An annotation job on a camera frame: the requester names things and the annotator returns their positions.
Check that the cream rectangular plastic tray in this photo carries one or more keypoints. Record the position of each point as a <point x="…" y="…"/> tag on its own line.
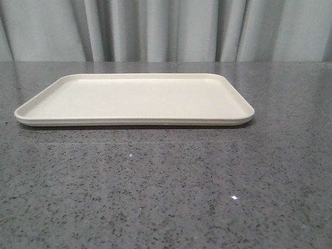
<point x="187" y="99"/>

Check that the grey-white pleated curtain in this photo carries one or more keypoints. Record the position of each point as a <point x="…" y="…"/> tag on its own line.
<point x="160" y="31"/>

